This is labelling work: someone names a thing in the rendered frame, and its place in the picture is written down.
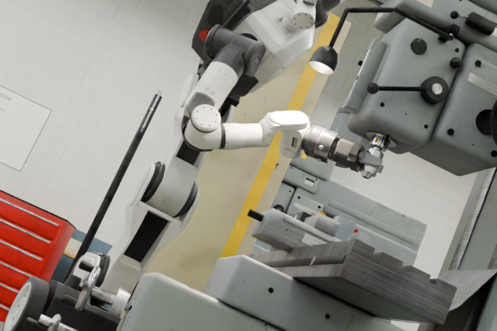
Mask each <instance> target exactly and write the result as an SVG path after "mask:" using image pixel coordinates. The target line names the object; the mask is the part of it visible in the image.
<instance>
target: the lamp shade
mask: <svg viewBox="0 0 497 331"><path fill-rule="evenodd" d="M308 64H309V65H310V67H311V68H313V69H315V70H316V71H318V72H321V73H323V74H326V75H333V74H334V71H335V69H336V67H337V64H338V54H337V52H336V51H335V49H334V48H332V47H329V46H322V47H318V48H317V50H316V51H315V52H314V53H313V55H312V56H311V59H310V61H309V63H308Z"/></svg>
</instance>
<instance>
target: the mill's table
mask: <svg viewBox="0 0 497 331"><path fill-rule="evenodd" d="M374 251H375V248H373V247H371V246H370V245H367V244H365V243H364V242H361V241H359V240H357V239H352V240H347V241H341V242H332V243H326V244H321V245H311V246H305V247H300V248H290V249H285V250H274V251H269V252H263V253H253V254H248V255H245V256H248V257H250V258H252V259H254V260H256V261H258V262H261V263H263V264H265V265H267V266H269V267H272V268H274V269H275V270H278V271H280V272H281V273H284V274H286V275H288V276H290V277H292V278H294V279H297V280H299V281H301V282H303V283H305V284H307V285H310V286H312V287H314V288H316V289H318V290H321V291H322V292H324V293H327V294H328V295H330V296H333V297H335V298H338V299H339V300H341V301H344V302H346V303H348V304H350V305H352V306H354V307H356V308H359V309H361V310H363V311H365V312H367V313H370V314H371V315H374V316H376V317H383V318H393V319H399V320H406V321H417V322H423V323H429V324H441V325H443V324H444V321H445V319H446V317H447V314H448V311H449V309H450V305H451V304H452V301H453V298H454V296H455V293H456V290H457V287H455V286H453V285H451V284H448V283H447V282H445V281H442V280H441V279H430V277H431V275H430V274H428V273H426V272H424V271H422V270H420V269H418V268H416V267H413V266H411V265H406V266H402V264H403V262H402V261H401V260H399V259H396V258H394V257H392V256H390V255H388V254H386V253H384V252H379V253H374Z"/></svg>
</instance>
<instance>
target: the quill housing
mask: <svg viewBox="0 0 497 331"><path fill-rule="evenodd" d="M438 37H439V35H438V34H436V33H434V32H432V31H431V30H428V29H426V28H425V27H423V26H422V25H421V26H420V25H419V24H417V23H416V22H414V21H411V20H410V19H408V18H406V19H405V20H403V21H402V22H401V23H399V24H398V25H397V26H395V27H394V28H393V29H392V30H391V31H389V32H388V33H387V34H385V36H384V37H383V39H382V42H383V43H385V44H387V47H386V50H385V52H384V55H383V56H382V60H381V61H380V63H379V66H378V68H377V71H376V73H375V75H374V77H373V80H372V82H371V83H376V84H377V85H378V86H421V85H422V83H423V82H424V81H425V80H426V79H428V78H430V77H433V76H438V77H440V78H443V79H444V80H445V81H446V82H447V85H448V87H449V91H450V88H451V86H452V83H453V80H454V78H455V76H456V73H457V71H458V69H459V68H457V69H454V68H452V67H451V65H450V60H451V59H452V58H455V57H457V58H460V59H461V60H462V59H463V56H464V53H465V45H464V44H463V42H461V41H460V40H459V39H457V38H454V37H453V40H452V41H447V42H445V43H444V42H442V41H440V40H439V39H438ZM445 101H446V99H445V100H443V101H442V102H440V103H437V104H431V103H428V102H426V101H425V100H424V99H423V98H422V96H421V92H408V91H378V92H377V93H376V94H373V95H372V94H370V93H369V92H367V94H366V96H365V99H364V101H363V103H362V106H361V108H360V110H359V112H357V113H356V114H355V115H354V114H352V113H351V114H350V116H349V118H348V122H347V126H348V129H349V130H350V131H351V132H353V133H354V134H357V135H359V136H360V137H363V138H365V139H366V140H369V141H371V139H370V138H368V136H367V135H366V134H367V132H368V131H375V132H380V133H383V134H386V135H387V134H389V135H390V137H391V138H393V139H394V140H395V141H396V142H397V144H396V146H395V147H388V148H387V150H388V151H391V152H393V153H394V154H404V153H406V152H409V151H412V150H414V149H417V148H420V147H422V146H425V145H426V144H427V143H428V142H429V140H430V137H431V135H432V133H433V130H434V128H435V125H436V122H437V120H438V118H439V115H440V113H441V111H442V108H443V105H444V102H445Z"/></svg>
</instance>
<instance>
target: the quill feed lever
mask: <svg viewBox="0 0 497 331"><path fill-rule="evenodd" d="M367 91H368V92H369V93H370V94H372V95H373V94H376V93H377V92H378V91H408V92H421V96H422V98H423V99H424V100H425V101H426V102H428V103H431V104H437V103H440V102H442V101H443V100H445V99H446V98H447V96H448V93H449V87H448V85H447V82H446V81H445V80H444V79H443V78H440V77H438V76H433V77H430V78H428V79H426V80H425V81H424V82H423V83H422V85H421V86H378V85H377V84H376V83H370V84H368V87H367Z"/></svg>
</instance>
